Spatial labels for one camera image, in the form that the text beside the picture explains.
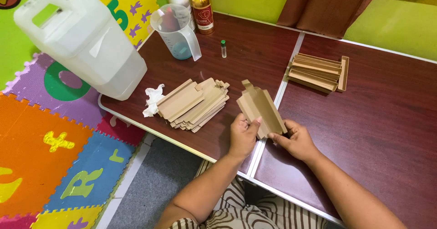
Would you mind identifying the person's left hand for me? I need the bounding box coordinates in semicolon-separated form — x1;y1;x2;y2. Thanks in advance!
228;113;263;160

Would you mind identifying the person's right hand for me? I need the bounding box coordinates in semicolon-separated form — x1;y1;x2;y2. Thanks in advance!
268;119;319;162

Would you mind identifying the brown cardboard box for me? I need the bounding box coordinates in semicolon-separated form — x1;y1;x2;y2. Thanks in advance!
236;79;288;139

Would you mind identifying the pile of flat cardboard blanks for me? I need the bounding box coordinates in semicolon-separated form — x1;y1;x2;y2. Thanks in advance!
156;77;230;133

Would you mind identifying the striped brown and cream clothing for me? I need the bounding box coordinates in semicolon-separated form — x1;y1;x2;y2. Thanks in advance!
168;159;329;229

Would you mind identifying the stack of folded cardboard trays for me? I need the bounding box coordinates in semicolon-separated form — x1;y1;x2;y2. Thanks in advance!
287;53;350;94

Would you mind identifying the crumpled white tissue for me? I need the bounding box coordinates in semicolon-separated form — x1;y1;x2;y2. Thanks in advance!
142;84;166;118

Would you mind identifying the clear plastic measuring jug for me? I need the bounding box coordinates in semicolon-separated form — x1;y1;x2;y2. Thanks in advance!
150;3;202;62

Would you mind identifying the gold bottle with red label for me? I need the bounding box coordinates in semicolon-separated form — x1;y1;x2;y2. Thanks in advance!
191;0;215;35

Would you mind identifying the brown curtain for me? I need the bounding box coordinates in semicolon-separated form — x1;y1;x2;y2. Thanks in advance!
276;0;384;39

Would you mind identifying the silver bottle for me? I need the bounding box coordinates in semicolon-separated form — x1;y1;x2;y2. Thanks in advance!
168;0;196;31

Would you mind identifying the colourful foam puzzle mat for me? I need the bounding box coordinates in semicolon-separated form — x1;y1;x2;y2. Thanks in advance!
0;0;168;229

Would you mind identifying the large translucent plastic jerrycan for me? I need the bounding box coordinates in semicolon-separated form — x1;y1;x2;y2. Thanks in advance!
13;0;148;101

